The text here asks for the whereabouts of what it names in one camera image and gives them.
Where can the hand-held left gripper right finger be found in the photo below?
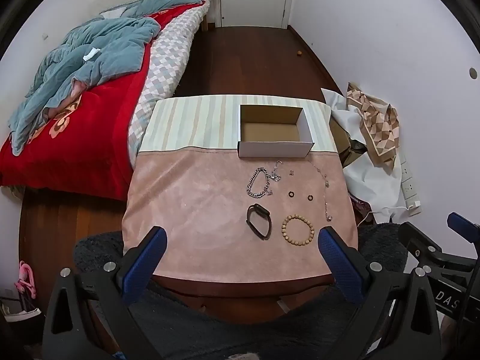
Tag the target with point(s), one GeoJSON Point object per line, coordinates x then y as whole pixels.
{"type": "Point", "coordinates": [339, 266]}

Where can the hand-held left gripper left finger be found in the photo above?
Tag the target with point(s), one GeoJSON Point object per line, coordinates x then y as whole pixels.
{"type": "Point", "coordinates": [146, 258]}

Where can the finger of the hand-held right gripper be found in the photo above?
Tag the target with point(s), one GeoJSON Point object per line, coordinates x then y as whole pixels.
{"type": "Point", "coordinates": [418, 242]}
{"type": "Point", "coordinates": [463, 225]}

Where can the black smart band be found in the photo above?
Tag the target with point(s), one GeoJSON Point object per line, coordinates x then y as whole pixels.
{"type": "Point", "coordinates": [267, 219]}

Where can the white cardboard box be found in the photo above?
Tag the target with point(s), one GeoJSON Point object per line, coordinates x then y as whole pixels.
{"type": "Point", "coordinates": [275, 150]}

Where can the white cloth pile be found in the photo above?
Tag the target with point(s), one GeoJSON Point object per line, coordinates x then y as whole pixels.
{"type": "Point", "coordinates": [375, 183]}

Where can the pink slipper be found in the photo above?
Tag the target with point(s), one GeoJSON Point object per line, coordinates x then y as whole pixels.
{"type": "Point", "coordinates": [26, 279]}

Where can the brown patterned scarf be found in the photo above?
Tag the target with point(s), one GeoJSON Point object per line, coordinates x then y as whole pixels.
{"type": "Point", "coordinates": [377, 123]}

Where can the brown cardboard box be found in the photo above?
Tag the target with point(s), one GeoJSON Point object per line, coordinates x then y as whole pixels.
{"type": "Point", "coordinates": [339, 135]}

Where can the dark sneaker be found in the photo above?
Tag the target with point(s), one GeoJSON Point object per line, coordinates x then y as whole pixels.
{"type": "Point", "coordinates": [20, 309]}

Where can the bed with red cover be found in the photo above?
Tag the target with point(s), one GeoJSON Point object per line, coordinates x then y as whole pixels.
{"type": "Point", "coordinates": [93, 131]}

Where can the striped pale table cloth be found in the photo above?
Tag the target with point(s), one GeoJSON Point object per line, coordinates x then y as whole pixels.
{"type": "Point", "coordinates": [187, 123]}

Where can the checkered bed sheet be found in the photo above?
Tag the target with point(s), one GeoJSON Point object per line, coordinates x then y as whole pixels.
{"type": "Point", "coordinates": [168, 60]}

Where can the white quilt tag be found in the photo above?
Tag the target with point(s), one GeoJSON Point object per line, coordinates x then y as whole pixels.
{"type": "Point", "coordinates": [91, 54]}

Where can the teal quilt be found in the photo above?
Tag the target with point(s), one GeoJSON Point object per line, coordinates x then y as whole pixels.
{"type": "Point", "coordinates": [108, 45]}

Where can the white wall socket strip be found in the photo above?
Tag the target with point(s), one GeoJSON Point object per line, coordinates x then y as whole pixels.
{"type": "Point", "coordinates": [409, 187]}

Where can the round wall cap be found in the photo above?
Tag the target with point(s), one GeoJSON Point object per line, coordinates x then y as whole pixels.
{"type": "Point", "coordinates": [473, 72]}

